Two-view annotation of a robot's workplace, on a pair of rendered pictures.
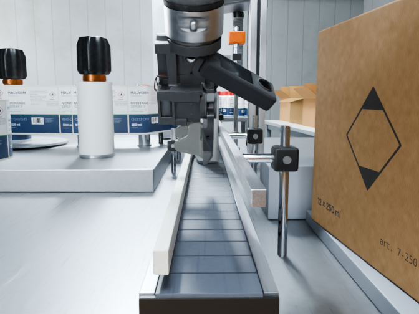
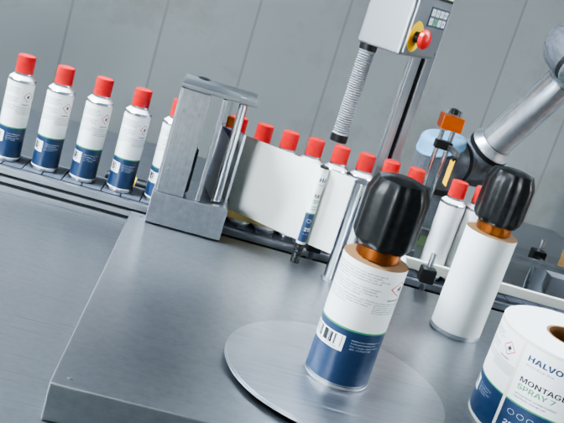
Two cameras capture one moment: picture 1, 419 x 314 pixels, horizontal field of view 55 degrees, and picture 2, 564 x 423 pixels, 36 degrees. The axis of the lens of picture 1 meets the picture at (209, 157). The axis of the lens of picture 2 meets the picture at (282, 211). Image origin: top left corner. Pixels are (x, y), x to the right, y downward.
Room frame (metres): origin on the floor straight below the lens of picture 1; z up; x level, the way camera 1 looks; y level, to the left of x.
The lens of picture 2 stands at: (1.53, 1.69, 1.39)
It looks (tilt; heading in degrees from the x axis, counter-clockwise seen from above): 16 degrees down; 264
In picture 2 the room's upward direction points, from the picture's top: 17 degrees clockwise
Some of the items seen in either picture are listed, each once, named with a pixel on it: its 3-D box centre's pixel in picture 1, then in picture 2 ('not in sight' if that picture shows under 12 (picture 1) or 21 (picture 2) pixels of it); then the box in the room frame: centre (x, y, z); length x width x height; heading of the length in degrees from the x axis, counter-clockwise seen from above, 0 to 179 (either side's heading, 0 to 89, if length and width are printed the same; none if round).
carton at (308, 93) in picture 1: (326, 104); not in sight; (3.47, -0.99, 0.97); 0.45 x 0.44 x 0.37; 99
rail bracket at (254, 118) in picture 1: (243, 157); (533, 278); (0.79, -0.07, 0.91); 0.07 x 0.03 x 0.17; 91
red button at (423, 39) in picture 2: not in sight; (422, 39); (1.20, 0.01, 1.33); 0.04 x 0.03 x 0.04; 56
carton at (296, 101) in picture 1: (306, 104); not in sight; (3.93, -0.93, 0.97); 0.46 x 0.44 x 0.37; 12
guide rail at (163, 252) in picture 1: (187, 157); (530, 295); (0.83, 0.04, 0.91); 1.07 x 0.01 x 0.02; 1
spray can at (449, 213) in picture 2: not in sight; (443, 228); (1.04, 0.01, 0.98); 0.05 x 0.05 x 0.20
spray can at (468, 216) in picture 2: not in sight; (467, 234); (0.99, 0.01, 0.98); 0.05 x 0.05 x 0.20
